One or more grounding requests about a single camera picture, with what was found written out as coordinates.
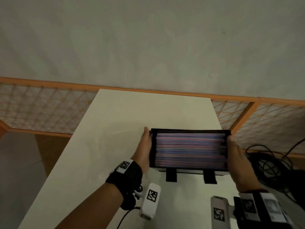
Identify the person's left hand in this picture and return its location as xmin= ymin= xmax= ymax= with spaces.
xmin=131 ymin=127 xmax=153 ymax=173

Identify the person's right hand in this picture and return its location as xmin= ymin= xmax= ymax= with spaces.
xmin=226 ymin=136 xmax=263 ymax=193

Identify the black card box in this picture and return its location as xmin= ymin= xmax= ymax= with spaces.
xmin=149 ymin=128 xmax=232 ymax=184

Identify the person's left forearm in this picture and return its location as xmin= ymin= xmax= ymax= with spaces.
xmin=54 ymin=182 xmax=124 ymax=229

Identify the stack of colourful cards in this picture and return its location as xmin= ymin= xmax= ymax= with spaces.
xmin=155 ymin=133 xmax=227 ymax=169

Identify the orange mesh fence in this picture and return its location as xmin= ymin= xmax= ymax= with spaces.
xmin=0 ymin=77 xmax=305 ymax=160

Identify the bundle of black cables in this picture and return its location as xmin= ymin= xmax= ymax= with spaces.
xmin=245 ymin=138 xmax=305 ymax=203

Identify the black left wrist strap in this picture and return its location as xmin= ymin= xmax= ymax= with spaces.
xmin=105 ymin=159 xmax=143 ymax=211

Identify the black wrist strap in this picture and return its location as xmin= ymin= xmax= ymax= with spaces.
xmin=233 ymin=189 xmax=294 ymax=229
xmin=105 ymin=159 xmax=143 ymax=211

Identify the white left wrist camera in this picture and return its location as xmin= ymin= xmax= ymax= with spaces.
xmin=139 ymin=183 xmax=161 ymax=220

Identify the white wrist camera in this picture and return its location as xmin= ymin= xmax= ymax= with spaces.
xmin=139 ymin=183 xmax=161 ymax=220
xmin=210 ymin=196 xmax=237 ymax=229

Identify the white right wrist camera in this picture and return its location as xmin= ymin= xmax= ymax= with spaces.
xmin=210 ymin=196 xmax=237 ymax=229

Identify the black right wrist strap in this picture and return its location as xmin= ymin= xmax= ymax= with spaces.
xmin=233 ymin=189 xmax=294 ymax=229

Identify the thin black camera cable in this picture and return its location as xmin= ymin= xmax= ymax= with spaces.
xmin=116 ymin=207 xmax=141 ymax=229

